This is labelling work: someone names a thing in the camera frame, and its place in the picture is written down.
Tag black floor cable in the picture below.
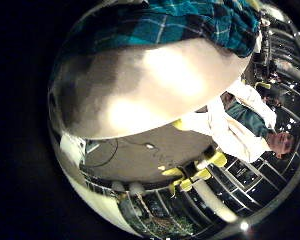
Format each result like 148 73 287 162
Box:
84 137 158 168

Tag white pillar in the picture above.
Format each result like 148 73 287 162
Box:
192 179 239 224

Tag teal plaid shirt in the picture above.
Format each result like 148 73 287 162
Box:
69 0 262 58

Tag yellow chair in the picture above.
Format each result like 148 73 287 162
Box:
161 166 184 178
169 178 194 194
204 149 228 168
194 168 213 181
171 118 188 132
246 0 263 11

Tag white round dome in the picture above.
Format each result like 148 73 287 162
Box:
111 180 126 194
129 182 146 196

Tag person in white coat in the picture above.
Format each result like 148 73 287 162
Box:
181 79 296 164

